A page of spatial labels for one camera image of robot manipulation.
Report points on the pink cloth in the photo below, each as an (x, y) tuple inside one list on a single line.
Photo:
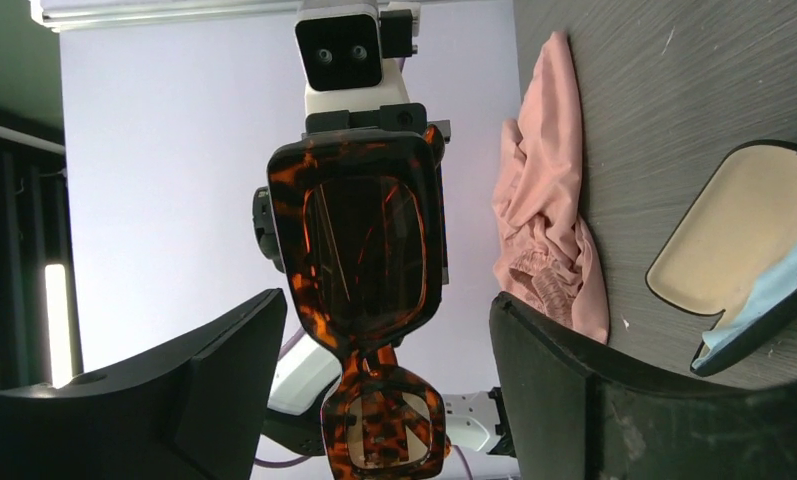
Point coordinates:
[(548, 257)]

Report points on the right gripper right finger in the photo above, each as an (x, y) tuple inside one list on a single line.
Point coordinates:
[(579, 409)]

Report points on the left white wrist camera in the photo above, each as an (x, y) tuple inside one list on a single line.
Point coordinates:
[(352, 53)]

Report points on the brown tortoise sunglasses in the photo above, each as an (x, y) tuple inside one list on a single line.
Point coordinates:
[(379, 420)]

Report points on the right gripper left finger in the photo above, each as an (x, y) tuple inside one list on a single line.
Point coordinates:
[(190, 408)]

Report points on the light blue cleaning cloth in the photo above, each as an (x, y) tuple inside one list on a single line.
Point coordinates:
[(771, 288)]

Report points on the black glasses case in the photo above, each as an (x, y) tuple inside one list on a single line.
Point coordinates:
[(743, 221)]

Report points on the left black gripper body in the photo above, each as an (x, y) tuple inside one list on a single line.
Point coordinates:
[(359, 195)]

